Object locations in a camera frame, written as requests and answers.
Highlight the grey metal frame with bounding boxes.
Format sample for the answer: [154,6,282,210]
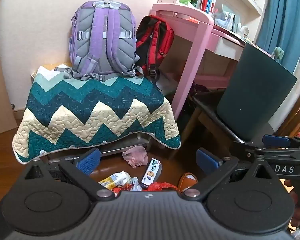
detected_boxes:
[100,132,153,157]

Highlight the person's right hand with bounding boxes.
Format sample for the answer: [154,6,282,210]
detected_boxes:
[284,179,300,231]

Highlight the crumpled silver wrapper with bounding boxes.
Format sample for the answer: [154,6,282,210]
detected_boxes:
[126,177,142,192]

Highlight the teal cream zigzag quilt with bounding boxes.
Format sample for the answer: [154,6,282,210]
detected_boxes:
[12,65,181,165]

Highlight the red plastic bag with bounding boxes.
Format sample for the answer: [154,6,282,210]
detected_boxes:
[142,182,178,192]

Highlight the pink plastic glove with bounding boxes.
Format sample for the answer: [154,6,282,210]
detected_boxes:
[122,146,147,168]

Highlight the wooden chair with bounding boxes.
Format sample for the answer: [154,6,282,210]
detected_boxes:
[170,85,300,160]

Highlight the dark purple cloth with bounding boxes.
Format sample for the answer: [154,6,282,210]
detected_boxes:
[192,81,217,95]

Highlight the brown slipper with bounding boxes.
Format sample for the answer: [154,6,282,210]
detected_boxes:
[177,172,198,194]

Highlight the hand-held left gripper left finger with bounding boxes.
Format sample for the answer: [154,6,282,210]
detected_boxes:
[24,148,115,202]

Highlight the white blue cookie box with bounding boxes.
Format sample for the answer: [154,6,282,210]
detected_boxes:
[141,158,163,189]

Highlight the red black backpack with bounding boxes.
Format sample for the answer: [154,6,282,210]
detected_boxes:
[134,15,175,79]

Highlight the pink desk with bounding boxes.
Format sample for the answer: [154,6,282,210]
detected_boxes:
[150,3,273,115]

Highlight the red patterned snack wrapper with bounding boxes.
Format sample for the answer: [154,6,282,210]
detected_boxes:
[112,184,140,196]

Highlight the mint green toy figure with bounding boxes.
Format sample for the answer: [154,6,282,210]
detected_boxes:
[272,46,284,62]

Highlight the brown wooden door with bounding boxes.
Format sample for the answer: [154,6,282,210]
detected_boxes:
[0,52,18,138]

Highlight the dark green trash bin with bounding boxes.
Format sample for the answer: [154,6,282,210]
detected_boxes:
[216,42,298,143]

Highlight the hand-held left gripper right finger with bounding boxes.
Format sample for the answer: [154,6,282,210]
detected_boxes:
[181,148,280,202]

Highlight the yellow white drink bottle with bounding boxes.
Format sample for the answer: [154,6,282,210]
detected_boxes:
[98,171,130,190]

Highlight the blue curtain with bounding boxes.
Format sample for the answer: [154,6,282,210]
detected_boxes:
[255,0,300,74]

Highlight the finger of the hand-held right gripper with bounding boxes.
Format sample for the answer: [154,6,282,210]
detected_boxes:
[262,134,300,152]
[231,141,300,161]

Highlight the purple grey backpack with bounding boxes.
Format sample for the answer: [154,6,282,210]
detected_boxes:
[68,0,144,80]

